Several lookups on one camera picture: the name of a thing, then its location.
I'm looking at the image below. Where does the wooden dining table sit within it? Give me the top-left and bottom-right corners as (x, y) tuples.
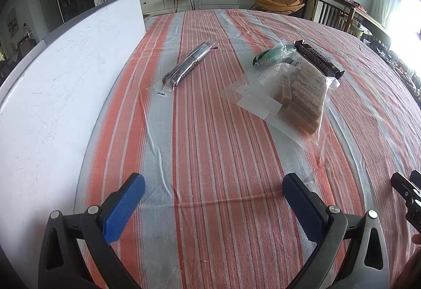
(316, 0), (392, 46)

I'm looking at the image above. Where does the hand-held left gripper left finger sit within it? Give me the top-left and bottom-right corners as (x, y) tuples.
(38, 173), (146, 289)

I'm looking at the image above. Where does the clear packet with dark bar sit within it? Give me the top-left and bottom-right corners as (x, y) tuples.
(146, 41), (220, 99)

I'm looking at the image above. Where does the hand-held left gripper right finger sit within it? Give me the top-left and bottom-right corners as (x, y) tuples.
(282, 173), (390, 289)

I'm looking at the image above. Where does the wooden dining chair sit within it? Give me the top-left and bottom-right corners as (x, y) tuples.
(311, 0), (352, 31)

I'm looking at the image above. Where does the dark chocolate bar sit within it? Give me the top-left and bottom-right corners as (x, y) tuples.
(293, 40), (345, 80)

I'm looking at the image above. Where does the clear bag of wafers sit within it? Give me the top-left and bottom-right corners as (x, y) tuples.
(220, 57), (341, 158)

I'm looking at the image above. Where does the white board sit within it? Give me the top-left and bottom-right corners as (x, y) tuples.
(0, 0), (147, 276)

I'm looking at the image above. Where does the striped tablecloth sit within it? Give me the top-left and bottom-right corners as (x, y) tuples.
(74, 8), (421, 289)

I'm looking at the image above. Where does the framed wall picture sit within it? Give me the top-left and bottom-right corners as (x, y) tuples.
(7, 8), (18, 38)

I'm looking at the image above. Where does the green snack packet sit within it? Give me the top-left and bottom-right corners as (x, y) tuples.
(252, 44), (297, 68)

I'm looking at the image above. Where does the pile of table clutter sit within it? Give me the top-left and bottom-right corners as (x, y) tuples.
(372, 39), (421, 92)

